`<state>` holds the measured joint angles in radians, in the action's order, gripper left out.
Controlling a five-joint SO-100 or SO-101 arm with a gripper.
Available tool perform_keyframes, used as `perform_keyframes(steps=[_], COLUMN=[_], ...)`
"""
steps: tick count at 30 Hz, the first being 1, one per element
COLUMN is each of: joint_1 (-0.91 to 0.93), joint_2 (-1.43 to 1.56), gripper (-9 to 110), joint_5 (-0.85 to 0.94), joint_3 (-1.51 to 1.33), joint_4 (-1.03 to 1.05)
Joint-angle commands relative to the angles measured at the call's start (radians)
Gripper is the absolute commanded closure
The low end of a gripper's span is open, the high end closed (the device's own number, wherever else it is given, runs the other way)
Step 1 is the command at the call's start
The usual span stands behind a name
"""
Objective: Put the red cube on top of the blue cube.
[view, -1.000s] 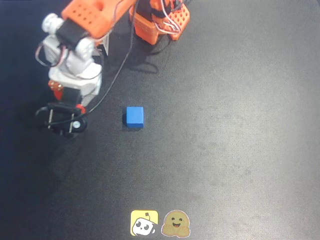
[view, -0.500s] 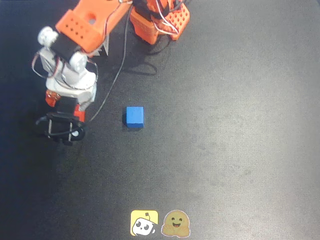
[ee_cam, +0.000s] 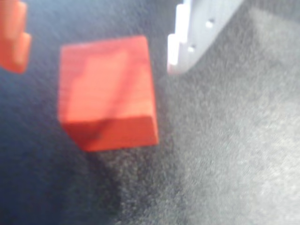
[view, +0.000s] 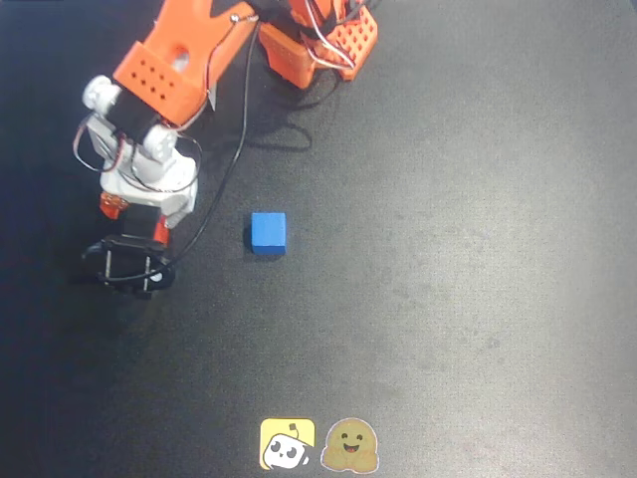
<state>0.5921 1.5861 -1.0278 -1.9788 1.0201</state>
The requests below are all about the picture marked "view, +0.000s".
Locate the white servo cable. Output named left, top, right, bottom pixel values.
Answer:
left=298, top=0, right=357, bottom=71

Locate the orange moving gripper finger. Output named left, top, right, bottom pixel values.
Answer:
left=99, top=191, right=128, bottom=220

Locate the orange robot base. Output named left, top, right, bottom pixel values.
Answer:
left=257, top=0, right=379, bottom=91

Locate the hugging face emoji sticker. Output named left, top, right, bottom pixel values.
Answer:
left=320, top=416, right=380, bottom=473

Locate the yellow robot face sticker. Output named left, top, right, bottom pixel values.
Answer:
left=259, top=417, right=317, bottom=471

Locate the black gripper-mounted camera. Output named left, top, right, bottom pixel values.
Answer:
left=82, top=233, right=178, bottom=301

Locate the blue cube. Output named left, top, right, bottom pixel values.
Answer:
left=250, top=211, right=289, bottom=256

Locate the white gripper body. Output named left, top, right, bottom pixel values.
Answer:
left=99, top=147, right=199, bottom=241

